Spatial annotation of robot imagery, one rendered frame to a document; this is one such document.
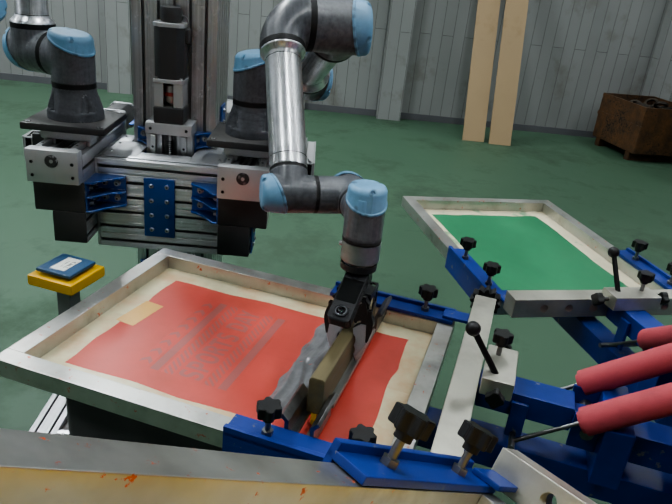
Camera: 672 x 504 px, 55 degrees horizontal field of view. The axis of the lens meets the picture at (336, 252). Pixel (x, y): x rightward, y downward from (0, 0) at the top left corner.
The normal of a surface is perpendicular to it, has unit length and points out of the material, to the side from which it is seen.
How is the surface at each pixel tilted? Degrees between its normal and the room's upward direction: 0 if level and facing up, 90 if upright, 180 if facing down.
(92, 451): 32
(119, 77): 90
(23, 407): 0
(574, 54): 90
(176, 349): 0
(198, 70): 90
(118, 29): 90
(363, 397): 0
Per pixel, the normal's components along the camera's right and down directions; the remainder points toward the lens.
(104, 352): 0.10, -0.91
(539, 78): 0.01, 0.41
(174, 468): 0.48, -0.88
